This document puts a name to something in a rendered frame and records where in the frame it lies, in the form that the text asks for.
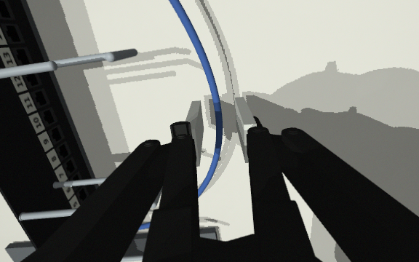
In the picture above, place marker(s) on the blue cable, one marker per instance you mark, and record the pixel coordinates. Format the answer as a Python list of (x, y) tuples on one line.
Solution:
[(212, 85)]

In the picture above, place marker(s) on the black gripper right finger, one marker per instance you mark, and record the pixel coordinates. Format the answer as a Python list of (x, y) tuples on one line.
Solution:
[(368, 224)]

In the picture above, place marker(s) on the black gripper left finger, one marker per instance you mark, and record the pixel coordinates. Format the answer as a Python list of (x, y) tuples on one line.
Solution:
[(104, 225)]

